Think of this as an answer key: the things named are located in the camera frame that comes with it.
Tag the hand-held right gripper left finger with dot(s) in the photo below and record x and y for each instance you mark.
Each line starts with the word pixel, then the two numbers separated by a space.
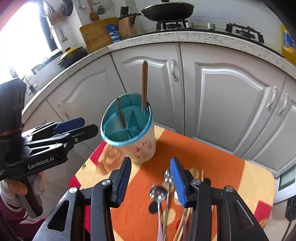
pixel 122 185

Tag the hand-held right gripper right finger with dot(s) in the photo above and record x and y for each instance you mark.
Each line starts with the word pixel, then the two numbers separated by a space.
pixel 178 185

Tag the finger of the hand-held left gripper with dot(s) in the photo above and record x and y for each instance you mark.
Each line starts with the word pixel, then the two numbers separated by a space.
pixel 69 124
pixel 85 132

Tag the metal spoon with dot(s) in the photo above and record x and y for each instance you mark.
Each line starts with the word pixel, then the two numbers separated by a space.
pixel 168 177
pixel 158 192

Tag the pale wooden chopstick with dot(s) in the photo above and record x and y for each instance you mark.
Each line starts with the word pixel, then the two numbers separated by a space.
pixel 202 175
pixel 183 227

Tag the floral utensil holder cup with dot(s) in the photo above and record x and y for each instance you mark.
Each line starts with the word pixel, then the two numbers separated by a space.
pixel 138 148

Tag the person's left forearm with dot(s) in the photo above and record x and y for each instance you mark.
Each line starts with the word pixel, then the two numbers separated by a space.
pixel 7 212

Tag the person's left hand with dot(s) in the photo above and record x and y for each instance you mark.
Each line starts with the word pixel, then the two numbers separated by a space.
pixel 16 185

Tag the grey cabinet door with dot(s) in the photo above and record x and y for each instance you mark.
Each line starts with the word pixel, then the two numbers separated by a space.
pixel 161 97
pixel 87 97
pixel 226 97
pixel 286 139

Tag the medium brown chopstick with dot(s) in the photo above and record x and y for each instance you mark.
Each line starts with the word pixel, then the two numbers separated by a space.
pixel 121 113

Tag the orange patterned blanket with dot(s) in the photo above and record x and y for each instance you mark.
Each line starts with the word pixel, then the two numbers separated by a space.
pixel 208 157

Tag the black pot with yellow lid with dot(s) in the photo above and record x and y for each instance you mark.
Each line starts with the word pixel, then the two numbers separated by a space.
pixel 71 54

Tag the dark brown chopstick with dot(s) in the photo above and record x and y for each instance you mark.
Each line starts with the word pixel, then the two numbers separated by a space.
pixel 146 88
pixel 143 88

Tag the small hanging metal spatula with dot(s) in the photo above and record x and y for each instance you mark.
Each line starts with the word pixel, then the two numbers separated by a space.
pixel 63 39

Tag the wooden cutting board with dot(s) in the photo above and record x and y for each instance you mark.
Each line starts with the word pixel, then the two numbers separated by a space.
pixel 97 37

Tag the window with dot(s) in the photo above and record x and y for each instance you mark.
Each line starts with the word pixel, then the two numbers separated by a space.
pixel 23 34

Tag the blue packet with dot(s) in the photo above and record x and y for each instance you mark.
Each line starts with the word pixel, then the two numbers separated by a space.
pixel 113 33

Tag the wicker basket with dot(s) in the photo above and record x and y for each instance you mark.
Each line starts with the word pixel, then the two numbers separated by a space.
pixel 56 18

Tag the white appliance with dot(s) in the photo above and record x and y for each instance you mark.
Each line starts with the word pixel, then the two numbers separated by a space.
pixel 285 192

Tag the wooden knife block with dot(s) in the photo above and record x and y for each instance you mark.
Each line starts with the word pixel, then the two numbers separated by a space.
pixel 127 29

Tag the wooden spatula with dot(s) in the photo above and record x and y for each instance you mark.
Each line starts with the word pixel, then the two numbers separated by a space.
pixel 93 15

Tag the hanging black frying pan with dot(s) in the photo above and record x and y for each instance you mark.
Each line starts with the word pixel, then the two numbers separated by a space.
pixel 67 9

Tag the black power strip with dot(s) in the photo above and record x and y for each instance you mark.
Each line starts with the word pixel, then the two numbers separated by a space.
pixel 291 208

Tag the hanging metal skimmer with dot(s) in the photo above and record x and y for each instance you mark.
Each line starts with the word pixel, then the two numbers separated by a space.
pixel 100 9

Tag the speckled stone countertop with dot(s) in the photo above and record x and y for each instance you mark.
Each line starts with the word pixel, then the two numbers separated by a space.
pixel 161 38

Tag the black wok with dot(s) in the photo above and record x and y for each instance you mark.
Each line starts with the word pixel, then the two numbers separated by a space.
pixel 167 10

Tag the silver stove knob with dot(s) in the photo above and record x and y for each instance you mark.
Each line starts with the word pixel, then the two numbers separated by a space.
pixel 211 26
pixel 189 24

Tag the black gas stove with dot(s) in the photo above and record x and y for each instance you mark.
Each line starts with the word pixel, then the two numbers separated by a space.
pixel 245 31

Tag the yellow oil bottle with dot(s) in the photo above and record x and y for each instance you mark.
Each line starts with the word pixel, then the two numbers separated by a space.
pixel 288 44

